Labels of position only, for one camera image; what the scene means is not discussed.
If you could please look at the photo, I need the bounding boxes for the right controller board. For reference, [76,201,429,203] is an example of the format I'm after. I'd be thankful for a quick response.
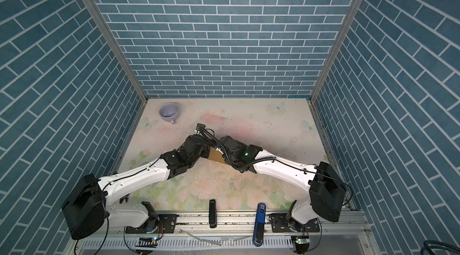
[291,235,310,253]

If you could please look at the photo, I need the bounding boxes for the controller board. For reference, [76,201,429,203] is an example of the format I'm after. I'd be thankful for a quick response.
[291,235,310,253]
[135,237,158,250]

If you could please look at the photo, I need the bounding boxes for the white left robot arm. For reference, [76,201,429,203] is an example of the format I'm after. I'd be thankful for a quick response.
[62,124,220,240]

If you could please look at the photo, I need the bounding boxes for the aluminium corner post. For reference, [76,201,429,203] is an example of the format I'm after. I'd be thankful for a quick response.
[310,0,363,103]
[81,0,148,104]

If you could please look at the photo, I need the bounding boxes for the brown cardboard box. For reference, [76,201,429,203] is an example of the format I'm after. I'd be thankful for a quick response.
[207,147,226,165]

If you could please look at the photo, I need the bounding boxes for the lavender ceramic cup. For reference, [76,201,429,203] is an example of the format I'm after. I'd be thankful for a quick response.
[159,103,180,124]

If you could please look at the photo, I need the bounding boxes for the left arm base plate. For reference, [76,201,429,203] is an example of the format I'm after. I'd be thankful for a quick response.
[125,214,177,235]

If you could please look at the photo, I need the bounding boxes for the green handled pliers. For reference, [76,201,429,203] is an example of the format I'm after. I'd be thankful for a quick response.
[119,194,129,204]

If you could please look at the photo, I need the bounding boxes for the aluminium front rail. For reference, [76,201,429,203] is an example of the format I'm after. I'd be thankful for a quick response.
[62,209,382,255]

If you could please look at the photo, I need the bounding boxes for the aluminium right corner post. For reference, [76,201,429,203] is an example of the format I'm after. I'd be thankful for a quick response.
[310,0,363,103]

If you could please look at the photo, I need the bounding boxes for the aluminium left corner post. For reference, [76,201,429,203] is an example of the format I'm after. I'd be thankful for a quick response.
[81,0,148,104]

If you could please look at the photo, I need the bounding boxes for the left controller board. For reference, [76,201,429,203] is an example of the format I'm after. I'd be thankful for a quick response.
[135,237,158,250]

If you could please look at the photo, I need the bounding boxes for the black marker pen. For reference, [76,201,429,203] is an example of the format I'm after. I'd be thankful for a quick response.
[208,199,217,229]

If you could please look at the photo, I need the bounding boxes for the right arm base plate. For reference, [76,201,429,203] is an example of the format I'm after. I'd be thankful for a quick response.
[268,213,320,233]

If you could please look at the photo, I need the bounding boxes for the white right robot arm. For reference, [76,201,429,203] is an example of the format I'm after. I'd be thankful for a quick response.
[196,124,351,231]

